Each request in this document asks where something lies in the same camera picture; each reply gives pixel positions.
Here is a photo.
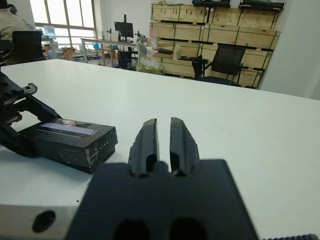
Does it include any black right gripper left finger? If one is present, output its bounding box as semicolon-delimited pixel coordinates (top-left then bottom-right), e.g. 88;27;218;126
128;118;161;177

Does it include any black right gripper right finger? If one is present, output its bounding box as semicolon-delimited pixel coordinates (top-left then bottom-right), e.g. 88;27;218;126
169;116;201;177

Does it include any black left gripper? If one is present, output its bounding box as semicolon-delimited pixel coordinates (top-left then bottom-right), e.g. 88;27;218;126
0;72;63;158

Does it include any black box lid shiny window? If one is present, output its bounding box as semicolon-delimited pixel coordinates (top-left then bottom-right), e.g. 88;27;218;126
21;118;119;175

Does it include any green sack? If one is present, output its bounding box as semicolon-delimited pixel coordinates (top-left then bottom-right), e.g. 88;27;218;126
136;61;165;76

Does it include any black office chair back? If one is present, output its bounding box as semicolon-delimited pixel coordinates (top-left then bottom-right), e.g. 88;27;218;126
11;30;48;64

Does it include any wooden crate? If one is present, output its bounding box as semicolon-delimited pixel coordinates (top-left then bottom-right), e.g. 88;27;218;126
244;49;273;70
238;8;279;31
149;22;176;41
210;6;241;28
179;4;207;25
151;3;181;23
238;68;264;88
152;56;196;77
174;41;203;61
202;24;239;45
174;24;205;43
236;26;281;50

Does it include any black computer tower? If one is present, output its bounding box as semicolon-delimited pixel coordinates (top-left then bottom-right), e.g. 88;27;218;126
117;50;133;69

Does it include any white plastic wrapping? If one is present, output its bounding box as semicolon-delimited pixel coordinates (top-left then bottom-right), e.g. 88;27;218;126
136;42;161;69

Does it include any black folding chair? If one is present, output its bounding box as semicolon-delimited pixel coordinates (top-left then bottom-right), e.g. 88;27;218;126
127;46;139;62

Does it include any black mesh office chair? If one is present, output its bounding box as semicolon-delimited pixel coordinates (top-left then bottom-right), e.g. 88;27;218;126
191;44;248;88

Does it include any person in beige shirt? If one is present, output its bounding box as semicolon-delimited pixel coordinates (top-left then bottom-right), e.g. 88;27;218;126
0;3;32;42

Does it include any pink and white carton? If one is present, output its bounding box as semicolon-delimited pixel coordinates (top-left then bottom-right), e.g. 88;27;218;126
149;27;158;50

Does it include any black desk device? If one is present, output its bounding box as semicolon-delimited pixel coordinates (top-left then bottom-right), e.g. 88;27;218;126
134;30;148;43

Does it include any wooden top desk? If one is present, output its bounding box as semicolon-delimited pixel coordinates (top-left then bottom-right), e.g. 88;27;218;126
79;37;142;68

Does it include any black computer monitor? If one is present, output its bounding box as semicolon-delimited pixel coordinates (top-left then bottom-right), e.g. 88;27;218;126
113;14;135;43

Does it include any black open carry case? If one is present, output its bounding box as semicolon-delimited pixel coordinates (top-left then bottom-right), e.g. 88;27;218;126
192;0;232;8

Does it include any black flat case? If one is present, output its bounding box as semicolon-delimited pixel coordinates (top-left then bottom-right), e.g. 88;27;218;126
238;0;286;11

